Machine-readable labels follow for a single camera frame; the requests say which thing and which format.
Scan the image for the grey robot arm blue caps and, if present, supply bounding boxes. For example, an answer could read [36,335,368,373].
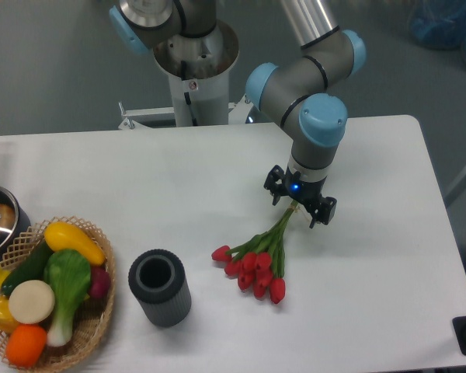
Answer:
[109,1,367,224]

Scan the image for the dark grey ribbed vase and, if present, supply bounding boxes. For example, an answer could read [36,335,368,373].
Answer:
[128,249,192,327]

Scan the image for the blue plastic bags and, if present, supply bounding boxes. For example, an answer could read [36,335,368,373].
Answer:
[407,1,466,64]

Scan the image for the yellow bell pepper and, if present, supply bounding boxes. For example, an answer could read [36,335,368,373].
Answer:
[0,295,20,334]

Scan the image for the round beige bun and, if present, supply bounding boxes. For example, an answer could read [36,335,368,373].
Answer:
[9,280,55,324]

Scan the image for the dark green cucumber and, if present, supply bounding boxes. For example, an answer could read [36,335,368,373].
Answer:
[0,240,54,297]

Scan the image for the red tulip bouquet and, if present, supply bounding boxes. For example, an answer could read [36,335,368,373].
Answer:
[211,201,298,305]

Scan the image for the green bok choy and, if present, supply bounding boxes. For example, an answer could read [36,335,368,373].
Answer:
[43,249,91,347]

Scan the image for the woven wicker basket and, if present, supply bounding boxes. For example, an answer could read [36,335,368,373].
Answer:
[0,216,117,372]

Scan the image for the dark red radish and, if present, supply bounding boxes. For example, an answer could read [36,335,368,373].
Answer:
[88,267,111,299]

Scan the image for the orange fruit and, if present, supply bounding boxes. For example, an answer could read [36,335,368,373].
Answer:
[5,324,47,368]

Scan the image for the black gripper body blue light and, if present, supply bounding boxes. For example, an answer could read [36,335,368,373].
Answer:
[264,165,325,210]

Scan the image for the black cable on pedestal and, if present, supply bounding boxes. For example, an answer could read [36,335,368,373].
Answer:
[179,60,198,127]

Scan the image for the yellow squash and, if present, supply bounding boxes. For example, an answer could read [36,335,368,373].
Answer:
[43,221,106,267]

